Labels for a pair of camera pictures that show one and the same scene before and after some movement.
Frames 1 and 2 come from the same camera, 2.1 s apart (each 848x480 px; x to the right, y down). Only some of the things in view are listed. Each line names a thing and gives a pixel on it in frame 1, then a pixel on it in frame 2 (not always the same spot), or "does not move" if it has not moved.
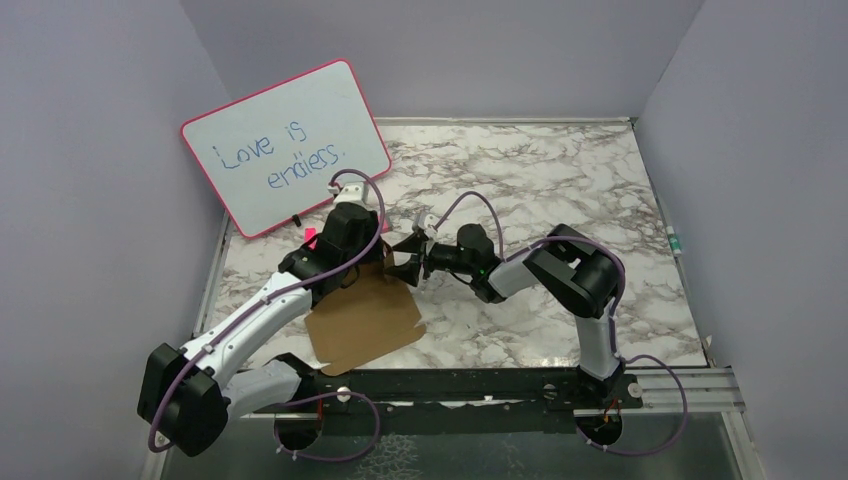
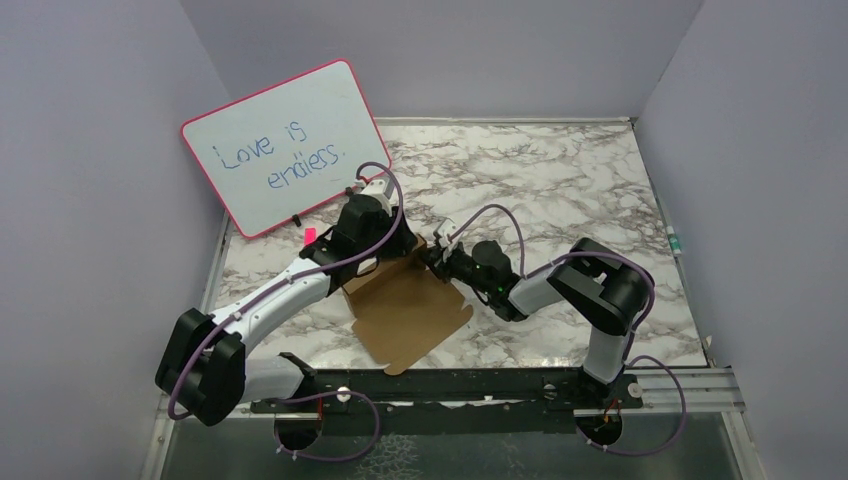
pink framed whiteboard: (274, 153) does not move
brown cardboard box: (367, 315) -> (403, 307)
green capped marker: (674, 240) does not move
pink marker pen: (308, 233) does not move
